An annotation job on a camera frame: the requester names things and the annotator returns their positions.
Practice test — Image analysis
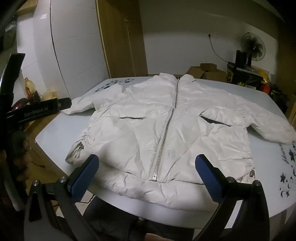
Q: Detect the black box with yellow print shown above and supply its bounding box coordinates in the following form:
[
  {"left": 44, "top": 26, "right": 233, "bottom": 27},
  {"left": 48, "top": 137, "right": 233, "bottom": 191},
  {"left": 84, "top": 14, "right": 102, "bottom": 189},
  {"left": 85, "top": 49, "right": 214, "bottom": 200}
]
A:
[{"left": 227, "top": 61, "right": 270, "bottom": 90}]

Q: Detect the yellow round object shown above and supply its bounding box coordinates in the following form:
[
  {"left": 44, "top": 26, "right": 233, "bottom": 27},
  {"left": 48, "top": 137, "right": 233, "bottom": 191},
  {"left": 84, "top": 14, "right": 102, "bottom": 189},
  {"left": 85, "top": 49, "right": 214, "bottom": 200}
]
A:
[{"left": 256, "top": 69, "right": 270, "bottom": 83}]

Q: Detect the black power cable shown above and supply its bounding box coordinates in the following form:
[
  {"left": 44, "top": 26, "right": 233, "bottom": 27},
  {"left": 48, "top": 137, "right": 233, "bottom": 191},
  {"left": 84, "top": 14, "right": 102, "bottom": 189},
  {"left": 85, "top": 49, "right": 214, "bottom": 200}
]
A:
[{"left": 208, "top": 34, "right": 230, "bottom": 63}]

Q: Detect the black electric fan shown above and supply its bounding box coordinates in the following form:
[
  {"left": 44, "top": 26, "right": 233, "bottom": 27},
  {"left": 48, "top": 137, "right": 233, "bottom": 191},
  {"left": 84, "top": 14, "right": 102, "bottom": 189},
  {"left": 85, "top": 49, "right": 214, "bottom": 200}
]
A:
[{"left": 236, "top": 32, "right": 267, "bottom": 67}]

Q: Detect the wooden wardrobe door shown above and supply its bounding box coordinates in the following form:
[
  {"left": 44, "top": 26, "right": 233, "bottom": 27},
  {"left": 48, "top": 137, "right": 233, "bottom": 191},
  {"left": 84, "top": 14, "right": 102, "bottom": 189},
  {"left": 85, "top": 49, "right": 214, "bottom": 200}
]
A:
[{"left": 95, "top": 0, "right": 148, "bottom": 80}]

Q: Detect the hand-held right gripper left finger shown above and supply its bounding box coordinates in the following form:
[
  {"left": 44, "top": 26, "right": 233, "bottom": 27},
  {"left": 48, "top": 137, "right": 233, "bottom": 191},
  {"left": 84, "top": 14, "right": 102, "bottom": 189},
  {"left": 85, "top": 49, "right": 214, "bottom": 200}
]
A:
[{"left": 23, "top": 154, "right": 100, "bottom": 241}]

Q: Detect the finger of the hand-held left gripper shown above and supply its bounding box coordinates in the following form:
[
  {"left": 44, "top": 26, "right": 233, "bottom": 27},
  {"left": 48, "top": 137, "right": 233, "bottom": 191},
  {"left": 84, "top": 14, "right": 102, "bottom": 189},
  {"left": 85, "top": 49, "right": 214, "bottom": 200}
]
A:
[{"left": 58, "top": 98, "right": 71, "bottom": 110}]

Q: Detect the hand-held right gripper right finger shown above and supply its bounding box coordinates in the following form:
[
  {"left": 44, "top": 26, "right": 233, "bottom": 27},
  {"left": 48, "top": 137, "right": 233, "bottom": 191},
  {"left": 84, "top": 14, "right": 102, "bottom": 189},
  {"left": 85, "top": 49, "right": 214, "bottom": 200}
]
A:
[{"left": 195, "top": 154, "right": 270, "bottom": 241}]

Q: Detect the white refrigerator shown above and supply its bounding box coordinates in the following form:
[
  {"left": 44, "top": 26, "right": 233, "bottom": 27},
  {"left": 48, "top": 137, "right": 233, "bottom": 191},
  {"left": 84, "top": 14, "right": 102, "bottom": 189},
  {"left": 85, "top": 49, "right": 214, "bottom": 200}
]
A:
[{"left": 32, "top": 0, "right": 112, "bottom": 101}]

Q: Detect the cooking oil bottle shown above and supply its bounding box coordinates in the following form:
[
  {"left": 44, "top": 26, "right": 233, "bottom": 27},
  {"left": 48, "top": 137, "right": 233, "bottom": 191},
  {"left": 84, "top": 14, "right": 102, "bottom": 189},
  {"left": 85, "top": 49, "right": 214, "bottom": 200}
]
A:
[{"left": 24, "top": 77, "right": 36, "bottom": 103}]

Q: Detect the open cardboard box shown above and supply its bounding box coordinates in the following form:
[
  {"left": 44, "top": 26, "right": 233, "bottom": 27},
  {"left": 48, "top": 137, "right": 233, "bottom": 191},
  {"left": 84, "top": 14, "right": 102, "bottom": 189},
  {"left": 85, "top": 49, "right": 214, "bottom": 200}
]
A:
[{"left": 185, "top": 63, "right": 227, "bottom": 82}]

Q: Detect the white zip puffer jacket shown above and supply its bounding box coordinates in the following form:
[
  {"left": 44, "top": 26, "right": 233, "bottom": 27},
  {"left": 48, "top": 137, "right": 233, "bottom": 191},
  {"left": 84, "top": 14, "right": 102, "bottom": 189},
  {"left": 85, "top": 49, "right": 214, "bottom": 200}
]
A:
[{"left": 62, "top": 72, "right": 295, "bottom": 205}]

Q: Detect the person's left hand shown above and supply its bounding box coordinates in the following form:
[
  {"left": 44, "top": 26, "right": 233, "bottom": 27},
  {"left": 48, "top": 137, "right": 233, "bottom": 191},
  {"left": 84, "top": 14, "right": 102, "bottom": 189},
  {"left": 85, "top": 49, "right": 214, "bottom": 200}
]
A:
[{"left": 0, "top": 137, "right": 31, "bottom": 186}]

